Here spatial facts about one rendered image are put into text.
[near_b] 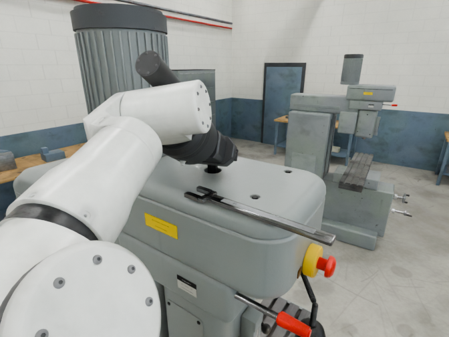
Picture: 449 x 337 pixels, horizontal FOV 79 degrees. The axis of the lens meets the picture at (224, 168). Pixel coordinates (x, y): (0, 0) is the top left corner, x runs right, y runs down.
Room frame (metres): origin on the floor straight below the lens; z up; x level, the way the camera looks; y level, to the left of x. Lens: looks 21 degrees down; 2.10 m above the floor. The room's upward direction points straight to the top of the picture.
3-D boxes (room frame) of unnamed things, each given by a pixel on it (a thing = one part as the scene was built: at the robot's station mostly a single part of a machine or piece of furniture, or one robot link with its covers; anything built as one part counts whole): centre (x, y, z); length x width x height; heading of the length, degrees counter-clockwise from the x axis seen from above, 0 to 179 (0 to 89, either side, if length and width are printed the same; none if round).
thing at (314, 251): (0.42, -0.16, 1.76); 0.06 x 0.02 x 0.06; 145
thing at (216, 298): (0.57, 0.06, 1.68); 0.34 x 0.24 x 0.10; 55
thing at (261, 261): (0.55, 0.04, 1.81); 0.47 x 0.26 x 0.16; 55
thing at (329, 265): (0.40, -0.18, 1.76); 0.04 x 0.03 x 0.04; 145
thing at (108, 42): (0.69, 0.23, 2.05); 0.20 x 0.20 x 0.32
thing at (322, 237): (0.36, -0.04, 1.89); 0.24 x 0.04 x 0.01; 53
